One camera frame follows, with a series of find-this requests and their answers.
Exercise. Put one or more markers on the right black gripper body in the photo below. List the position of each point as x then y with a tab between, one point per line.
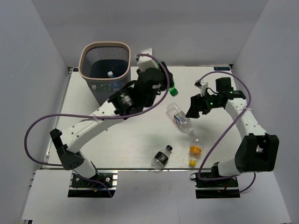
207	102

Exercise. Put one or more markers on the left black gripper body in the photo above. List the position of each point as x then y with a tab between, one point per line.
164	83

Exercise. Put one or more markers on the clear bottle white blue label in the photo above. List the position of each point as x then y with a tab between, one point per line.
179	119

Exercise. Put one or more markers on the green bottle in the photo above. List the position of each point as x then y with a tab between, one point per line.
173	91

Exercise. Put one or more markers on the orange label yellow cap bottle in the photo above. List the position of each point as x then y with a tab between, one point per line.
195	150

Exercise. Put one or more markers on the blue label Pocari bottle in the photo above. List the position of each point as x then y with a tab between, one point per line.
114	85

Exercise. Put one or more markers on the black label clear bottle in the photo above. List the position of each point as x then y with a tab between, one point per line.
161	158

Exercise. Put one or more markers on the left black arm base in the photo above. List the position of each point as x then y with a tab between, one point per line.
104	186

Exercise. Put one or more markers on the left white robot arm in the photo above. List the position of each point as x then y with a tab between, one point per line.
130	101

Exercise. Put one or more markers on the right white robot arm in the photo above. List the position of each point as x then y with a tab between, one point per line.
258	149

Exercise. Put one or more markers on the grey mesh waste bin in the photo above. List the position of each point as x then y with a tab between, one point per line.
100	57

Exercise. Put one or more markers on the blue table corner sticker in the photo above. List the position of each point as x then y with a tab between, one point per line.
222	69

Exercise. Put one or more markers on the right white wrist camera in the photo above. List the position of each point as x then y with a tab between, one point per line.
202	86

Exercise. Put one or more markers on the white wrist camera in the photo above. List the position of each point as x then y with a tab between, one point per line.
144	62
202	86

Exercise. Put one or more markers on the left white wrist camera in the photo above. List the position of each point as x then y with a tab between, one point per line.
144	62

